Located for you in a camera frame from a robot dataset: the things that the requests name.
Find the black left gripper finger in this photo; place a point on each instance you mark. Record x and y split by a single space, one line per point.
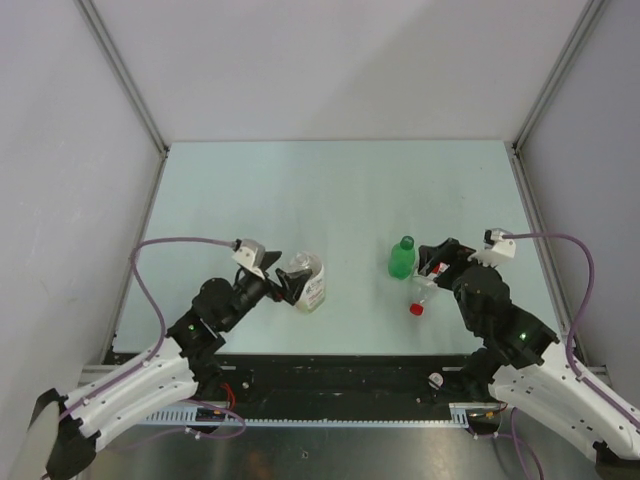
292 284
269 258

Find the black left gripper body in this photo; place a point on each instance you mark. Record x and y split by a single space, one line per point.
255 286

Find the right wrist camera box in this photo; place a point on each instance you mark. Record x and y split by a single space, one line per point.
498 249

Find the red bottle cap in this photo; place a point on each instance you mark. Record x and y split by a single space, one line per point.
416 309

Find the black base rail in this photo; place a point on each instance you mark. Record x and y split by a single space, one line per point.
374 387

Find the green bottle cap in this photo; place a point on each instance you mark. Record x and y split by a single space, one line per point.
407 243

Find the white bottle cap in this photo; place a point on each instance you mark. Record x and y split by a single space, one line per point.
436 379

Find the fruit tea bottle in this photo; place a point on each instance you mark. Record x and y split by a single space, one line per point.
314 290

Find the green plastic bottle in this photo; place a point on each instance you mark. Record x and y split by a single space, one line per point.
401 262

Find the aluminium frame post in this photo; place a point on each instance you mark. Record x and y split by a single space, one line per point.
106 44
575 43

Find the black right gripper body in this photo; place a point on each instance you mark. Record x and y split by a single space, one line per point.
453 254

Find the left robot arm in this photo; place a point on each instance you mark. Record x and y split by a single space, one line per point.
178 367

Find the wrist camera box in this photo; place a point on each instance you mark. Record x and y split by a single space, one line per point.
249 255
498 249

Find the right aluminium frame post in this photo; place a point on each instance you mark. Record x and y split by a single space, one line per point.
575 43

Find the left aluminium frame post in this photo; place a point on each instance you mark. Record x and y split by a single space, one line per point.
106 44

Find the clear bottle red label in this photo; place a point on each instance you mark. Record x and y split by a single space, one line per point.
420 293

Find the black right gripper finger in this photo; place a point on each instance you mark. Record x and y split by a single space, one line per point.
433 273
429 260

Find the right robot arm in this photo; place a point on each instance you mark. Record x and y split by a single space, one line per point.
524 363

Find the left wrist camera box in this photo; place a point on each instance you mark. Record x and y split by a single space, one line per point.
249 255

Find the white slotted cable duct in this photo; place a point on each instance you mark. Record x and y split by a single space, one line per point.
455 415

